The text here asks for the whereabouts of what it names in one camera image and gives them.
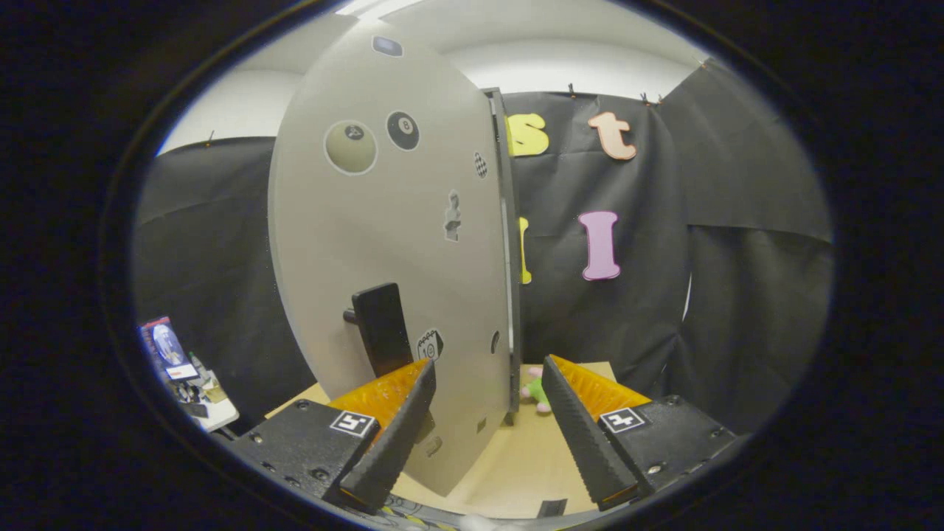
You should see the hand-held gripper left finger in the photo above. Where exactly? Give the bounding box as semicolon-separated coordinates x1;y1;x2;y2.
229;358;437;515

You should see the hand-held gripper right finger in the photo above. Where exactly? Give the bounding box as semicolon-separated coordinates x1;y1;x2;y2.
541;354;742;512

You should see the light grey shoe cabinet door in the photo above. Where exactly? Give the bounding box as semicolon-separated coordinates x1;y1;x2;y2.
267;18;514;497

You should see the grey shoe cabinet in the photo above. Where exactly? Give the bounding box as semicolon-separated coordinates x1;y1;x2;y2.
483;87;524;426

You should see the pink and green plush toy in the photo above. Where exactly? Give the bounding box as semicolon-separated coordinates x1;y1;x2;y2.
520;367;554;415

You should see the black backdrop cloth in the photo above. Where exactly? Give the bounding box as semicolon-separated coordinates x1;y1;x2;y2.
133;58;836;436

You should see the blue printed package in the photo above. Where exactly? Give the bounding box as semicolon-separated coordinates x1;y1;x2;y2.
140;317;200;382

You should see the ceiling light panel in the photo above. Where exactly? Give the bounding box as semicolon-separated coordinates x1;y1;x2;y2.
336;0;425;19

